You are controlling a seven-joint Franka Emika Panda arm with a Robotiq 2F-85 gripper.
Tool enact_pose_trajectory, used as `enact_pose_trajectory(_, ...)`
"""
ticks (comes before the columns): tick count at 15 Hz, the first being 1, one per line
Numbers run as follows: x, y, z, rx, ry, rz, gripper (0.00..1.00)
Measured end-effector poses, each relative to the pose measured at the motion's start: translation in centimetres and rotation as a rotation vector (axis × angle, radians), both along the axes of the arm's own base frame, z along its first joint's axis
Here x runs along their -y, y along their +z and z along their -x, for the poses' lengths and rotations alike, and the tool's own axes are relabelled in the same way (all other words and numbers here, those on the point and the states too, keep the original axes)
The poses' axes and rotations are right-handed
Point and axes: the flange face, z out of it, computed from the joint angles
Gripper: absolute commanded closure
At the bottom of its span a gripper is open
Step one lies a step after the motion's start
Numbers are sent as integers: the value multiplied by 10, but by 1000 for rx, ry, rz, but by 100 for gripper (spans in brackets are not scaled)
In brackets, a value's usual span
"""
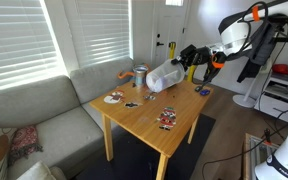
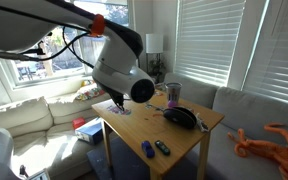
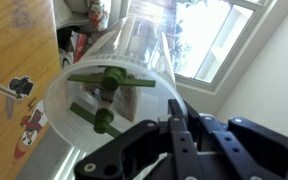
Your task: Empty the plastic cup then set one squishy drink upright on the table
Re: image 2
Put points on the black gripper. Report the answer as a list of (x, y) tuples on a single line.
[(114, 95)]

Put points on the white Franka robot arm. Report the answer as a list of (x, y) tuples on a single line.
[(117, 56)]

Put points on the nutcracker sticker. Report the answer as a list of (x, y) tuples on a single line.
[(126, 112)]

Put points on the light wooden side table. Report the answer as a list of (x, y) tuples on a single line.
[(140, 126)]

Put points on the colourful floral cushion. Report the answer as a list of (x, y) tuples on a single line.
[(90, 91)]

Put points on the blue cardboard box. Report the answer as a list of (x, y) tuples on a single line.
[(90, 131)]

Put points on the small red box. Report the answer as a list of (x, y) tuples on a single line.
[(78, 123)]

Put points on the purple ball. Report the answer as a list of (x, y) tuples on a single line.
[(172, 104)]

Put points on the blue toy car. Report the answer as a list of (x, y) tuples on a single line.
[(148, 149)]

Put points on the metallic tumbler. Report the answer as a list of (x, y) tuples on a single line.
[(174, 91)]

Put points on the dark blue rug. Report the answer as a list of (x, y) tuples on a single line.
[(124, 163)]

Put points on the green toy car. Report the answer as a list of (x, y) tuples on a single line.
[(162, 147)]

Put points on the white shade floor lamp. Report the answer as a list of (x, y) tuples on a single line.
[(154, 43)]

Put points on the small printed packet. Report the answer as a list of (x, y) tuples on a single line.
[(202, 124)]

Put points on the cream sofa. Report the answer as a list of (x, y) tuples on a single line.
[(24, 116)]

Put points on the white window blind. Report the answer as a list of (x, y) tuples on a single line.
[(280, 50), (210, 40)]

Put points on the grey sofa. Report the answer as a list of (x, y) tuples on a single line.
[(250, 110)]

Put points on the orange octopus plush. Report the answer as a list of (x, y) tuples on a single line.
[(277, 156)]

